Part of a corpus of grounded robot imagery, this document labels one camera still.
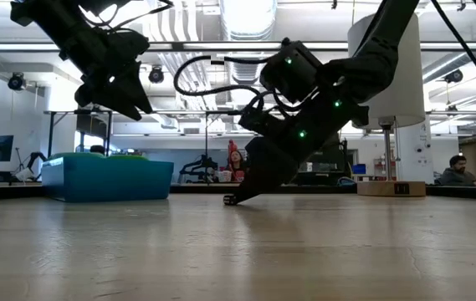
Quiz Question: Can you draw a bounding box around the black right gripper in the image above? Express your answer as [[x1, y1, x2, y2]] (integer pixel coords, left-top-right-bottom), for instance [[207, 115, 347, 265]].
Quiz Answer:
[[231, 81, 371, 205]]

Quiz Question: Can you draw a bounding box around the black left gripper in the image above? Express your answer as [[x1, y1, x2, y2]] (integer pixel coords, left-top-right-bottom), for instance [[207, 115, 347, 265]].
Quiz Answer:
[[57, 28, 155, 122]]

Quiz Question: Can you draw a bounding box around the blue plastic bin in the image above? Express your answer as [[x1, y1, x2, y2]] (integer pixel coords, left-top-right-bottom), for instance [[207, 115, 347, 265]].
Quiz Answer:
[[39, 155, 175, 204]]

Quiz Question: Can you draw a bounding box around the black ceiling spotlight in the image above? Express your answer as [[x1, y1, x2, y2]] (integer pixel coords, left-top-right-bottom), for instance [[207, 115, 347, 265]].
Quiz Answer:
[[7, 71, 27, 91], [444, 69, 464, 84], [147, 65, 166, 84]]

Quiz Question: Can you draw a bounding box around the large black monitor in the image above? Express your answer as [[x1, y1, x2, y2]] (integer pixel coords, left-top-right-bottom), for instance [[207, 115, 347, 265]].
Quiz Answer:
[[294, 133, 350, 186]]

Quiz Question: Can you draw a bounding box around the metal lamp pole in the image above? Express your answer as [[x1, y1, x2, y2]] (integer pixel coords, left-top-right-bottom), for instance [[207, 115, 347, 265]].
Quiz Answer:
[[378, 118, 396, 182]]

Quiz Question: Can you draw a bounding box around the round wooden lamp base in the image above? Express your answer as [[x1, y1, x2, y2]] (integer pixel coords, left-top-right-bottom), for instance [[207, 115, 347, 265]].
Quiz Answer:
[[356, 180, 427, 198]]

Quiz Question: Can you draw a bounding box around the white cylindrical lamp shade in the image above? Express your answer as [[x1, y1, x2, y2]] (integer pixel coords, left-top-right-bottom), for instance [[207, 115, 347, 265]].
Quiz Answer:
[[347, 9, 427, 130]]

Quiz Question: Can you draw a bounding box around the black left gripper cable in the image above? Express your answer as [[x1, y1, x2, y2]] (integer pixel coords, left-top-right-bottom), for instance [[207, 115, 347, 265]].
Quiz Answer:
[[78, 0, 175, 33]]

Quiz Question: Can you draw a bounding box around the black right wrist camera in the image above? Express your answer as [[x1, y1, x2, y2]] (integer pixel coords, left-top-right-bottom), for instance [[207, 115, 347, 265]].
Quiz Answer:
[[258, 37, 324, 105]]

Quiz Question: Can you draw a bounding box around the black overhead frame beam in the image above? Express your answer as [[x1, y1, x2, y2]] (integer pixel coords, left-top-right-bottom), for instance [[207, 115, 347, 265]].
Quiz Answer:
[[0, 40, 476, 53]]

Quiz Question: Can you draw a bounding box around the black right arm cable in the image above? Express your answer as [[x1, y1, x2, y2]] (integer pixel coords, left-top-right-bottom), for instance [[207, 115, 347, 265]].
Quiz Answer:
[[429, 0, 476, 110]]

